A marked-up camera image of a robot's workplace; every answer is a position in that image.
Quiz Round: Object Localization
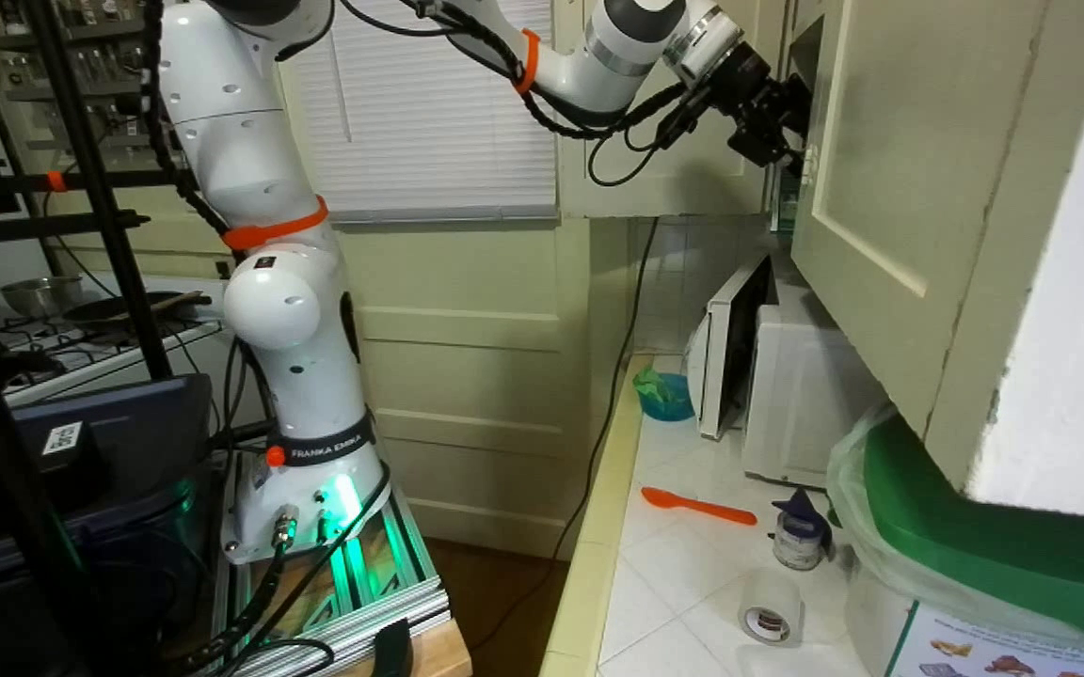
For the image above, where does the white microwave oven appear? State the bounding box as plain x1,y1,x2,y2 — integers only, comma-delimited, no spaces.
684,253,883,489

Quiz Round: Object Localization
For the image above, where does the teal plastic cup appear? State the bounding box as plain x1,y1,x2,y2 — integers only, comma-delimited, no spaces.
634,370,691,422

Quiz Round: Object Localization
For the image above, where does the black metal rack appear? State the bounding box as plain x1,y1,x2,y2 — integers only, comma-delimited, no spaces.
0,0,216,677

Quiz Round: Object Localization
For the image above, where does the dark blue storage case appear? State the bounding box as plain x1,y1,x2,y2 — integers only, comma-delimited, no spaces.
11,377,211,511

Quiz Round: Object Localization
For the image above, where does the open cream cabinet door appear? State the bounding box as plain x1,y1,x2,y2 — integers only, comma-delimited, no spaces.
794,0,1084,494

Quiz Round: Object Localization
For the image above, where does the clear bin with green lid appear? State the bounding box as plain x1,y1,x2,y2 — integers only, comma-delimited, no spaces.
828,414,1084,677

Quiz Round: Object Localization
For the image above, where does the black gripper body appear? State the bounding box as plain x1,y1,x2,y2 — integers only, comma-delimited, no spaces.
711,44,807,166

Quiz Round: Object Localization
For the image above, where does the cream upper wall cabinet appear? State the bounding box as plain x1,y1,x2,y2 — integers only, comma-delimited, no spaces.
556,0,787,217

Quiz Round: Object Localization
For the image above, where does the black hanging power cable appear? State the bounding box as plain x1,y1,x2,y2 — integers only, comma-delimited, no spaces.
546,214,662,566

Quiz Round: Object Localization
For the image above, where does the white window blind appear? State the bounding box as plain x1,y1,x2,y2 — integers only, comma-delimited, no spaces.
280,0,556,227

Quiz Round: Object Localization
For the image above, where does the small dark-capped bottle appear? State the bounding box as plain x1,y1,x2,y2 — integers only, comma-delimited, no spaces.
773,489,832,571

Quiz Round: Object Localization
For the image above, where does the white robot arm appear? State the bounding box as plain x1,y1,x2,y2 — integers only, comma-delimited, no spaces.
154,0,809,566

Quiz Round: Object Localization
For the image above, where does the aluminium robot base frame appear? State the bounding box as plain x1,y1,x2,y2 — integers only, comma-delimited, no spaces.
206,498,472,677

